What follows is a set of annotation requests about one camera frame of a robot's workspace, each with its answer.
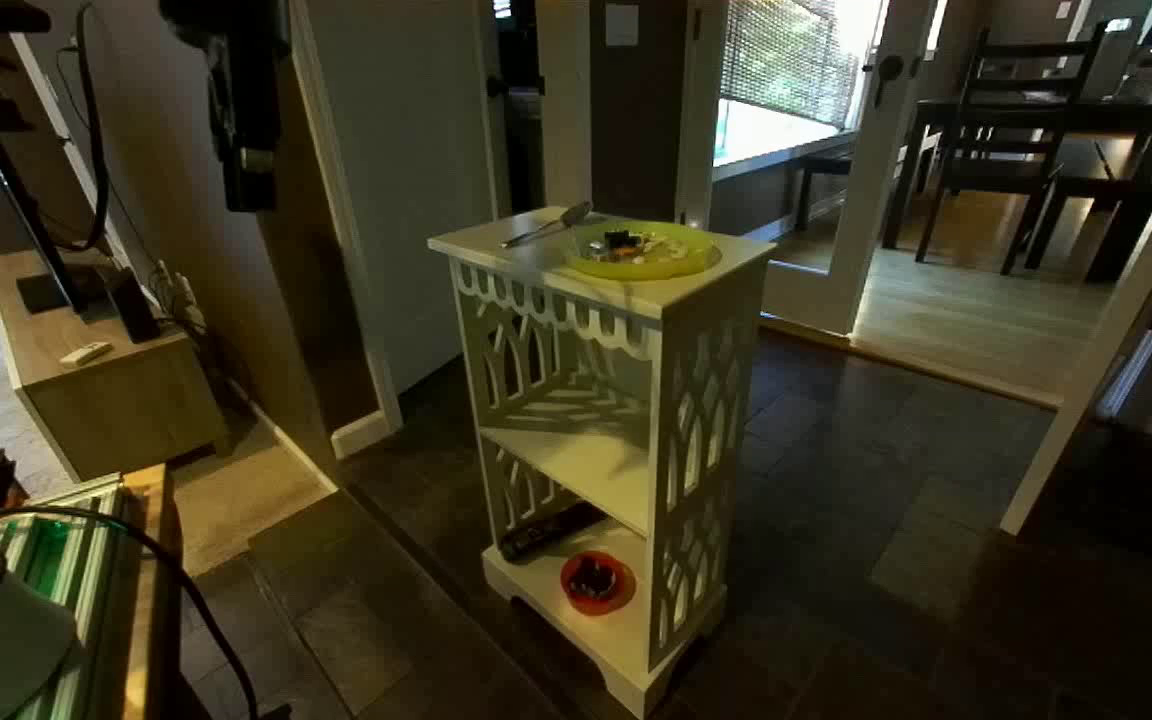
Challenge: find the silver spoon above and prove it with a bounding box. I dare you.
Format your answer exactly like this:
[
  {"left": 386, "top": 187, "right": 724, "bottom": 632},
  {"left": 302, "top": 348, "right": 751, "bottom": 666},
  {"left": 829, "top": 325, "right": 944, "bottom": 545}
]
[{"left": 503, "top": 199, "right": 591, "bottom": 248}]

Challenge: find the white lattice shelf unit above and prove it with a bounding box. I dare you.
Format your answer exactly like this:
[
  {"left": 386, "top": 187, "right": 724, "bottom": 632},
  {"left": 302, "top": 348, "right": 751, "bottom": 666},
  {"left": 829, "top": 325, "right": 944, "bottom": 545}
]
[{"left": 427, "top": 207, "right": 769, "bottom": 716}]

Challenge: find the wooden cabinet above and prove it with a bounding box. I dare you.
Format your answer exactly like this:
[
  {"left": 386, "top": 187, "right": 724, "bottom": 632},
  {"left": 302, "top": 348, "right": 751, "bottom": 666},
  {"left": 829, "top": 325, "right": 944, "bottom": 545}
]
[{"left": 0, "top": 254, "right": 226, "bottom": 480}]

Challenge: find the dark food on plate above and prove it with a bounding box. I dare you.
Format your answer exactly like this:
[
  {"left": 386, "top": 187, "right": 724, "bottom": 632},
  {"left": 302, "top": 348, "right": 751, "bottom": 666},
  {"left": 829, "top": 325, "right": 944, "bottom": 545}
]
[{"left": 602, "top": 232, "right": 645, "bottom": 260}]

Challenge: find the dark wooden chair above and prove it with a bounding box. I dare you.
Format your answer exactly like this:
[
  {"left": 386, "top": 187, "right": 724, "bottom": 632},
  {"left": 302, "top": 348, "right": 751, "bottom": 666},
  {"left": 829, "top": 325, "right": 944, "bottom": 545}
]
[{"left": 917, "top": 32, "right": 1096, "bottom": 271}]

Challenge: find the wooden crate box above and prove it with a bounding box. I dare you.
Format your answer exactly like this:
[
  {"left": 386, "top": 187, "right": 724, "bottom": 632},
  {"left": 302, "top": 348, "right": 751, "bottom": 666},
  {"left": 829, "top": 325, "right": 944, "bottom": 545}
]
[{"left": 0, "top": 467, "right": 179, "bottom": 720}]

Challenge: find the white french door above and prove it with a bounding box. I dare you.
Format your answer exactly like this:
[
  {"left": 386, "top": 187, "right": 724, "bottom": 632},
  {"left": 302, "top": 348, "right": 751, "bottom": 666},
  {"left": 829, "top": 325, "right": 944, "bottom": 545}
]
[{"left": 762, "top": 0, "right": 948, "bottom": 335}]

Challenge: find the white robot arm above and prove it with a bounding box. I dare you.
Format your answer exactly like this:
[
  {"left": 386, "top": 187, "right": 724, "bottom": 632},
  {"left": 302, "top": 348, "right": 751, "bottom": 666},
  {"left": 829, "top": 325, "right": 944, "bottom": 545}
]
[{"left": 159, "top": 0, "right": 289, "bottom": 213}]

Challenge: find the dark dining table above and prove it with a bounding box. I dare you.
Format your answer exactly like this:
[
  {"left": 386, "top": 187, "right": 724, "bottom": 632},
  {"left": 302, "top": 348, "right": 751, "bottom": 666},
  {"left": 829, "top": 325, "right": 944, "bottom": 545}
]
[{"left": 917, "top": 96, "right": 1152, "bottom": 283}]

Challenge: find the black remote control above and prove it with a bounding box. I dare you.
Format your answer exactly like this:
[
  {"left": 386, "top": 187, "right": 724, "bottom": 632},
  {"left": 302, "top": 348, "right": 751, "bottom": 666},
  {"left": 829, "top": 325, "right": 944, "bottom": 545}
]
[{"left": 498, "top": 503, "right": 599, "bottom": 564}]

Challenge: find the orange bowl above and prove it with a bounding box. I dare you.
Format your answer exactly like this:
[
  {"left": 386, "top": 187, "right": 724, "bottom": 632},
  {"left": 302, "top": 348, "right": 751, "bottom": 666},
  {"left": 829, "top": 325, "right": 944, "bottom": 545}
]
[{"left": 559, "top": 552, "right": 634, "bottom": 615}]

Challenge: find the yellow plate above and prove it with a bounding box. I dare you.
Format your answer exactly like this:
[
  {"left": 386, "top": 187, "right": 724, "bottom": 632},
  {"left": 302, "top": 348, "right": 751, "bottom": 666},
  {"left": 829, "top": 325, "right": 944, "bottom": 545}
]
[{"left": 562, "top": 219, "right": 720, "bottom": 282}]

